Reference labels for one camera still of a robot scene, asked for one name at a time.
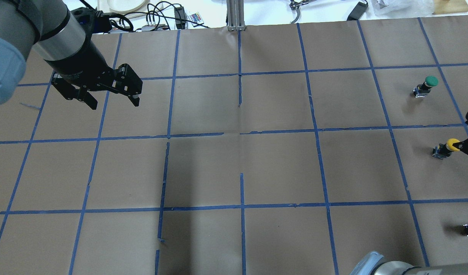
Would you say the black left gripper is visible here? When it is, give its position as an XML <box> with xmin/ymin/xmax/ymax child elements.
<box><xmin>51</xmin><ymin>46</ymin><xmax>143</xmax><ymax>110</ymax></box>

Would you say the yellow push button switch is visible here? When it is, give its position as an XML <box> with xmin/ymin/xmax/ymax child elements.
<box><xmin>432</xmin><ymin>139</ymin><xmax>460</xmax><ymax>160</ymax></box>

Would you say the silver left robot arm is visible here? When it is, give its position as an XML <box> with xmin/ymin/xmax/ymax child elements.
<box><xmin>0</xmin><ymin>0</ymin><xmax>143</xmax><ymax>110</ymax></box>

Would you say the aluminium frame post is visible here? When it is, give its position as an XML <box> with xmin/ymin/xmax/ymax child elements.
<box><xmin>226</xmin><ymin>0</ymin><xmax>246</xmax><ymax>32</ymax></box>

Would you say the beige plate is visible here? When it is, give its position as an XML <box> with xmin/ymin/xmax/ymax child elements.
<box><xmin>107</xmin><ymin>0</ymin><xmax>148</xmax><ymax>14</ymax></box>

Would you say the green push button switch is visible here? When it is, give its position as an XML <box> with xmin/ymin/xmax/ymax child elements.
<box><xmin>413</xmin><ymin>76</ymin><xmax>439</xmax><ymax>99</ymax></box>

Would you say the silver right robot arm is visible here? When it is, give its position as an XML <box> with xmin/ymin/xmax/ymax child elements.
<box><xmin>351</xmin><ymin>138</ymin><xmax>468</xmax><ymax>275</ymax></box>

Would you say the wooden cutting board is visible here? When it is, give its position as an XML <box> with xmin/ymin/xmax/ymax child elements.
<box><xmin>432</xmin><ymin>0</ymin><xmax>468</xmax><ymax>15</ymax></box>

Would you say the beige tray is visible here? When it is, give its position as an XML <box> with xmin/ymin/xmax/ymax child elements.
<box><xmin>97</xmin><ymin>0</ymin><xmax>155</xmax><ymax>28</ymax></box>

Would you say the black power adapter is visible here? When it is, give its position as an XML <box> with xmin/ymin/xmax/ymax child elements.
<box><xmin>346</xmin><ymin>0</ymin><xmax>369</xmax><ymax>21</ymax></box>

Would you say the clear plastic bag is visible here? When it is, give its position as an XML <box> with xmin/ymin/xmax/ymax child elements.
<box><xmin>369</xmin><ymin>0</ymin><xmax>435</xmax><ymax>17</ymax></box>

